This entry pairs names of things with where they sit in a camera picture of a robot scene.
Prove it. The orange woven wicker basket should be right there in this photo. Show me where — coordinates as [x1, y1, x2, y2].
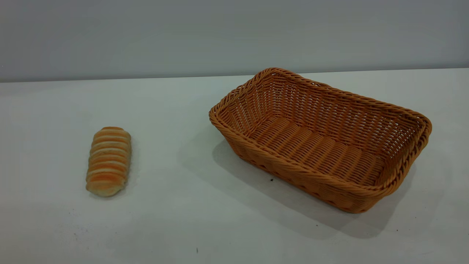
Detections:
[209, 67, 432, 214]

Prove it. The striped orange bread loaf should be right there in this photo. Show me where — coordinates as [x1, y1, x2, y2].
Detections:
[85, 126, 132, 197]

